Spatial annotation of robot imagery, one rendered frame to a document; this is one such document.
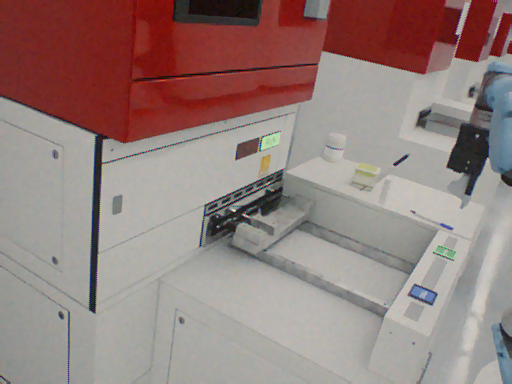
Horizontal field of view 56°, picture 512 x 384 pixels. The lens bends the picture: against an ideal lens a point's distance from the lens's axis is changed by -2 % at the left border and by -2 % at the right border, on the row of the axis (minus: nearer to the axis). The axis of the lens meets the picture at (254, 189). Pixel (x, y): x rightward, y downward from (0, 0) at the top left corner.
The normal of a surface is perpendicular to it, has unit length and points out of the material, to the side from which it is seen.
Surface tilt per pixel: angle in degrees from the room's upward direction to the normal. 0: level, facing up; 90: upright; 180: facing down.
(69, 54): 90
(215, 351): 90
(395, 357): 90
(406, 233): 90
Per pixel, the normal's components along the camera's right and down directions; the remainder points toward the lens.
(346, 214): -0.51, 0.25
